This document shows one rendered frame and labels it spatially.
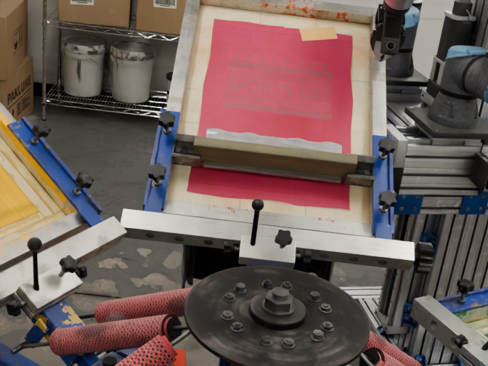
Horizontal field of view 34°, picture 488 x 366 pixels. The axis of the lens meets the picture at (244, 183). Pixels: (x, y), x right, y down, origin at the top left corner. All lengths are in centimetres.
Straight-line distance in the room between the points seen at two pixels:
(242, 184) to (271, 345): 86
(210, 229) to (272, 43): 70
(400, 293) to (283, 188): 109
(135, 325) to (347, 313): 36
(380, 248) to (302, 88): 57
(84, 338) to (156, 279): 237
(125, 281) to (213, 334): 259
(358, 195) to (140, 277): 196
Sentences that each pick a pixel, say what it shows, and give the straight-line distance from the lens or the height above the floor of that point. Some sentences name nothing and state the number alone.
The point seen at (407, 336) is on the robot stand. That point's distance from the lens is 313.
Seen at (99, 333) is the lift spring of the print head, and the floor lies 117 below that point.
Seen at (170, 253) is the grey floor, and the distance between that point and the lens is 404.
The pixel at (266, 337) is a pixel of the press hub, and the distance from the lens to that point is 121.
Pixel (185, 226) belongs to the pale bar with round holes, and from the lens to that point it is 184.
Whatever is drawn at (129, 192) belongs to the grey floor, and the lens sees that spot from 464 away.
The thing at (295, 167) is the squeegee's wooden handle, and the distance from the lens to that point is 198.
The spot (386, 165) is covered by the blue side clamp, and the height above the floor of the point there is 126.
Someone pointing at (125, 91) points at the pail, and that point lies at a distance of 554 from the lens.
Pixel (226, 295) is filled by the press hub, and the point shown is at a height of 132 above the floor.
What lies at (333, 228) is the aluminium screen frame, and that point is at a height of 115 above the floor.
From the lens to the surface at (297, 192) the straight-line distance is 201.
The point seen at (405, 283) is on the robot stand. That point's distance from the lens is 298.
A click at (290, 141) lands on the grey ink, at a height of 126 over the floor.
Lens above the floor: 201
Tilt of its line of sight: 24 degrees down
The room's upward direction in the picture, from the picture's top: 7 degrees clockwise
